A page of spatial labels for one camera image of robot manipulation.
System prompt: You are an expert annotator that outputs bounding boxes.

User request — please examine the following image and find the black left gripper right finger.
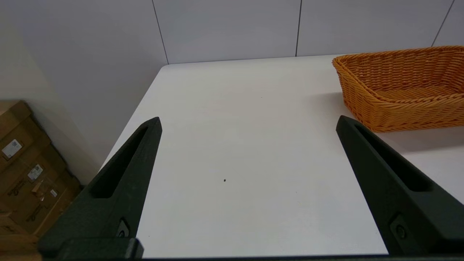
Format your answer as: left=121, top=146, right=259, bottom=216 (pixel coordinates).
left=336, top=115, right=464, bottom=256

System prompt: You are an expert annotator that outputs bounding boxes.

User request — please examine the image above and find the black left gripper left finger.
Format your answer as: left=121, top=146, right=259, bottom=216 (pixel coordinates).
left=38, top=116, right=163, bottom=258

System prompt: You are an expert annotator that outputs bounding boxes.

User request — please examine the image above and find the plain cardboard box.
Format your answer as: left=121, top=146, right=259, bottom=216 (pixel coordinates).
left=0, top=214, right=40, bottom=255

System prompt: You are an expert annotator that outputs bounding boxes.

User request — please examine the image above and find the orange wicker basket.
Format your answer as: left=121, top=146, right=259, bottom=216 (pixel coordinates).
left=332, top=46, right=464, bottom=133

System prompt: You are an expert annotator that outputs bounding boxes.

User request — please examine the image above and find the cardboard box with white label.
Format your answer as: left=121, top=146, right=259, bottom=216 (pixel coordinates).
left=0, top=100, right=52, bottom=171
left=0, top=143, right=68, bottom=215
left=7, top=170, right=82, bottom=235

